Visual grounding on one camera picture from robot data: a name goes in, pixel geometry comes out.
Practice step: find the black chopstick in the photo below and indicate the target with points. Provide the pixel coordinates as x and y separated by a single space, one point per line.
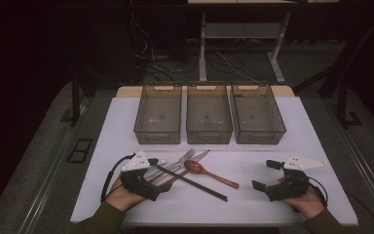
207 191
191 182

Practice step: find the white ceramic soup spoon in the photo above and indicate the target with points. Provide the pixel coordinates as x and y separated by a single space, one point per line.
162 161

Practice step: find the thin black stand post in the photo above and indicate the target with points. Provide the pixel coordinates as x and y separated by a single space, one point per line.
75 104

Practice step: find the white metal desk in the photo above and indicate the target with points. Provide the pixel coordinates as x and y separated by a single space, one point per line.
202 48

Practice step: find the person's left hand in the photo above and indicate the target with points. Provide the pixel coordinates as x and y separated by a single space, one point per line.
121 196

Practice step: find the steel table knife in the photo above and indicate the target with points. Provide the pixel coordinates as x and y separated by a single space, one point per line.
199 156

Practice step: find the steel fork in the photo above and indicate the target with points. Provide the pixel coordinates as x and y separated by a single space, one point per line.
175 165

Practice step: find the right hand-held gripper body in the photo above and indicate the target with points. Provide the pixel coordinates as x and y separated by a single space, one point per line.
289 188

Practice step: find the silver floor rail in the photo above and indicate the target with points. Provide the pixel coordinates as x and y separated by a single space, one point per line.
370 175
44 191

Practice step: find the person's right hand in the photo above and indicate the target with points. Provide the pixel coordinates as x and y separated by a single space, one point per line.
306 204

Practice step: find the transparent grey plastic bin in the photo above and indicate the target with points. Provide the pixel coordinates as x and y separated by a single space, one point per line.
158 113
256 113
208 113

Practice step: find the brown wooden spoon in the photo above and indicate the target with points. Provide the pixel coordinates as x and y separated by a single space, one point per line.
193 166

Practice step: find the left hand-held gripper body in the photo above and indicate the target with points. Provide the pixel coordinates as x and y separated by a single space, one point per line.
139 182

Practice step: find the large black stand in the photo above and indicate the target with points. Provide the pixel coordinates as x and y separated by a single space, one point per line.
342 104

